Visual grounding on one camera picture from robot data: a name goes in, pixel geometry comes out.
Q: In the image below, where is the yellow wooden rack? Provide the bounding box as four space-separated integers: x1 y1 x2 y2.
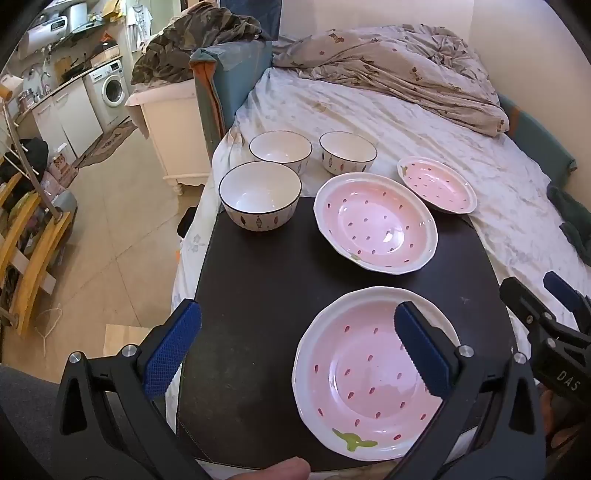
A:
0 171 77 337

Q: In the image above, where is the person's grey clothing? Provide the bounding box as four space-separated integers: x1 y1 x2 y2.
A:
0 364 61 480

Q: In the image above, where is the dark green cloth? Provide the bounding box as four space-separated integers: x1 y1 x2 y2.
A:
547 182 591 266

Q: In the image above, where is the white bowl with dark rim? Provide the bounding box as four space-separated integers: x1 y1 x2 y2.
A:
218 161 303 232
318 131 378 176
248 131 313 175

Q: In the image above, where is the teal cushioned chair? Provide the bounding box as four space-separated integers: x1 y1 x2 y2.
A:
189 41 578 185

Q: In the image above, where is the patterned floor rug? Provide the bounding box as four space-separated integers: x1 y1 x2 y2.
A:
74 115 139 169

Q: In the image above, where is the white hanging shirt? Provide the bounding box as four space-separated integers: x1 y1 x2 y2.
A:
124 4 153 51

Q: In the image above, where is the large pink strawberry plate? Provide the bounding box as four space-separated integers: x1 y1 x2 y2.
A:
292 286 462 462
313 172 438 276

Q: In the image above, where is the black bag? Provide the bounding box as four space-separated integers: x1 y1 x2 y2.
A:
0 138 49 185

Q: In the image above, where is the white wall appliance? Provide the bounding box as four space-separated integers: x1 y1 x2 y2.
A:
16 16 75 61

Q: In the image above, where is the black mat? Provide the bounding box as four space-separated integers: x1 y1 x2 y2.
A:
177 203 515 472

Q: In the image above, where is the white kitchen cabinet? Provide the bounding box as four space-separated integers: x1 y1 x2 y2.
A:
30 83 105 158

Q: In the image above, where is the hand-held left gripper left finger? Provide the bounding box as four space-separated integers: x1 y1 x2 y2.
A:
55 299 208 480

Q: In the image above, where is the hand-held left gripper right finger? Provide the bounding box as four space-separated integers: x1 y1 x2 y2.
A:
388 301 548 480

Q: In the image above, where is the small pink strawberry plate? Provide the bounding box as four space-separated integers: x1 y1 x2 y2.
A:
397 156 478 215

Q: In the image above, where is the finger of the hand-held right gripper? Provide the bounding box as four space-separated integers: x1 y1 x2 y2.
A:
543 271 591 326
500 277 557 335

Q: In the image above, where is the white nightstand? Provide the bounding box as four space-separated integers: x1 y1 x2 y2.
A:
126 76 213 197

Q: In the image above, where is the dark blue cloth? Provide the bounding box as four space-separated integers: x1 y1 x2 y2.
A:
219 0 282 40

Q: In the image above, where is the white cable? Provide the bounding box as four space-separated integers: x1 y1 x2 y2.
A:
34 305 63 356

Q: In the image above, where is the white washing machine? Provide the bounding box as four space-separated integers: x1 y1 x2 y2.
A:
83 60 130 130

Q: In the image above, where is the camouflage cloth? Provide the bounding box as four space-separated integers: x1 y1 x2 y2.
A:
130 7 273 86

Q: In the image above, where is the person's left hand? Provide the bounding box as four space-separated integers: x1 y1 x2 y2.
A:
235 457 311 480

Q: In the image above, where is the beige printed blanket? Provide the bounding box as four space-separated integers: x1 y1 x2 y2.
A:
272 23 510 137

